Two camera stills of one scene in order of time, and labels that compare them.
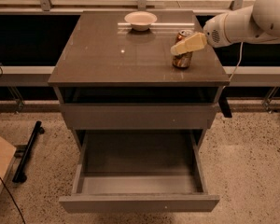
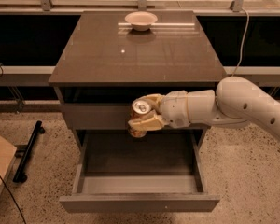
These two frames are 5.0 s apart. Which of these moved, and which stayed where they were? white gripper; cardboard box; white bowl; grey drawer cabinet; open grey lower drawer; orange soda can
Moved: orange soda can; white gripper
Stayed: grey drawer cabinet; cardboard box; white bowl; open grey lower drawer
